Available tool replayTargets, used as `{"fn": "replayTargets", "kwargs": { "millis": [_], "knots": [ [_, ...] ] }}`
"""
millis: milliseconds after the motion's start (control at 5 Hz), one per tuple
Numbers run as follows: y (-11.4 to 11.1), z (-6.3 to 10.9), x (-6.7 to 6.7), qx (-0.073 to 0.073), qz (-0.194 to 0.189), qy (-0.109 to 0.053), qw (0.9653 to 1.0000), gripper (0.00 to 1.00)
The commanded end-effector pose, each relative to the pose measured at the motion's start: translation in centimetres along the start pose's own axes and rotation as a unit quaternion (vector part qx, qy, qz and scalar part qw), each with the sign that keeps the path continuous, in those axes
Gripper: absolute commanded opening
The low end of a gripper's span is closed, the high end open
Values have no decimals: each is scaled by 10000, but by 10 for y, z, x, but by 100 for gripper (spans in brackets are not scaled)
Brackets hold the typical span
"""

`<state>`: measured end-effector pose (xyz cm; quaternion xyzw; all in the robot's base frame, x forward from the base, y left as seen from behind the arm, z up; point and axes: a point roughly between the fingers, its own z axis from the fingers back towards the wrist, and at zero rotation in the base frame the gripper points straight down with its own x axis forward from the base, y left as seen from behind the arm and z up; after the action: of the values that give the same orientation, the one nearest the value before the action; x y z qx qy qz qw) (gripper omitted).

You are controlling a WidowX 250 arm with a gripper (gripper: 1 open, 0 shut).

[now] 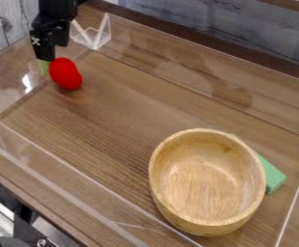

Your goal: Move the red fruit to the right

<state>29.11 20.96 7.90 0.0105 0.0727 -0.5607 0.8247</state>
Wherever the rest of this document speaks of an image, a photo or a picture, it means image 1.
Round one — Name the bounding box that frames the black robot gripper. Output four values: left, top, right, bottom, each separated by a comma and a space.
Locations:
30, 0, 78, 62

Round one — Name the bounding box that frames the red felt fruit green leaf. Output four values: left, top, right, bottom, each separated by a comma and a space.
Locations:
39, 57, 83, 91

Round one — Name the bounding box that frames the round wooden bowl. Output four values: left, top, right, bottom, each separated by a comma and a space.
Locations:
148, 128, 266, 236

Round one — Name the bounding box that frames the green sponge block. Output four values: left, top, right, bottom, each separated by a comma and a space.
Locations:
230, 132, 287, 196

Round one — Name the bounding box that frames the black table clamp bracket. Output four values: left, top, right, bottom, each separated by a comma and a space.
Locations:
14, 215, 58, 247

